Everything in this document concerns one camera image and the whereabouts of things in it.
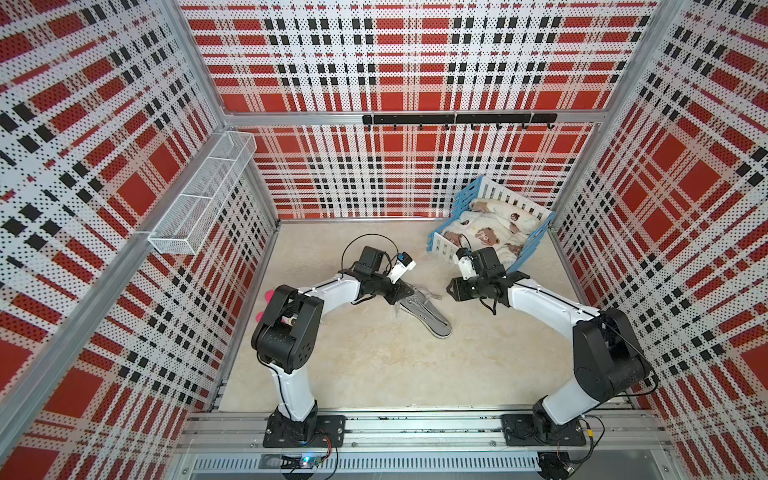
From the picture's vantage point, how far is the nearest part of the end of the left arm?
2.54 feet

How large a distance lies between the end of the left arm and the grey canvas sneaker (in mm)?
96

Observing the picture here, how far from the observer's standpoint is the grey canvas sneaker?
90cm
